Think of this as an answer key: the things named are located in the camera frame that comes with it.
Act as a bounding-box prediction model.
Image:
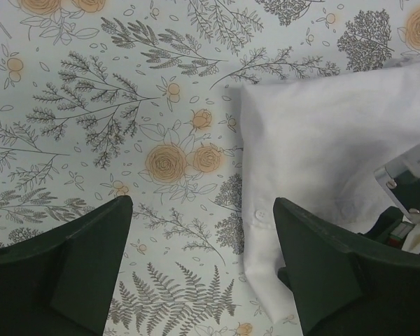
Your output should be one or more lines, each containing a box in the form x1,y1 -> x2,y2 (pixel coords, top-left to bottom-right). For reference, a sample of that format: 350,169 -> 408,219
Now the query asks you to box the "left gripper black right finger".
273,198 -> 420,335

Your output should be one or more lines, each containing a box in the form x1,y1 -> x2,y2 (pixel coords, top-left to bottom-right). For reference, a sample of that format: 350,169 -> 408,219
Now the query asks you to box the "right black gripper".
364,143 -> 420,254

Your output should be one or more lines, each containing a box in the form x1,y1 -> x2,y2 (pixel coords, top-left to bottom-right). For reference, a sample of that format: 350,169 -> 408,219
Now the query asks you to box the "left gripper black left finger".
0,196 -> 132,335

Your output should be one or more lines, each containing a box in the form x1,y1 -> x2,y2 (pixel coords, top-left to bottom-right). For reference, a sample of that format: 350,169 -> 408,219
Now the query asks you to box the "white long sleeve shirt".
241,57 -> 420,323

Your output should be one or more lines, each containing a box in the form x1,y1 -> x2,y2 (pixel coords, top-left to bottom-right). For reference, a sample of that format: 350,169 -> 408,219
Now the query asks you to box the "floral table cloth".
0,1 -> 420,335

